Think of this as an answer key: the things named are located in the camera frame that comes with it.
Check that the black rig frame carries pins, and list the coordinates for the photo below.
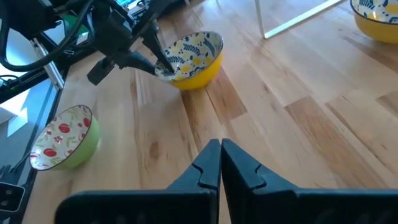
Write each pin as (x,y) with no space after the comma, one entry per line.
(49,68)

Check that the black connector box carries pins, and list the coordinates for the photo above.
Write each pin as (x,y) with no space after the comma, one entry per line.
(11,197)

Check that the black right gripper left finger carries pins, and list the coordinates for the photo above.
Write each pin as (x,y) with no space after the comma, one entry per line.
(186,205)

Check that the green bowl red fruit print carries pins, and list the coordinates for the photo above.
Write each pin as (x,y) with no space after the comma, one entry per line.
(62,137)

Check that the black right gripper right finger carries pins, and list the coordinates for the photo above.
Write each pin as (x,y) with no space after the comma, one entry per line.
(255,199)

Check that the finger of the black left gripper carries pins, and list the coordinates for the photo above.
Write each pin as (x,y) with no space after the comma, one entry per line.
(140,62)
(158,49)

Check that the yellow bowl blue leaf print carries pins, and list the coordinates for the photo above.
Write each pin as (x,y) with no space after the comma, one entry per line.
(376,31)
(199,74)

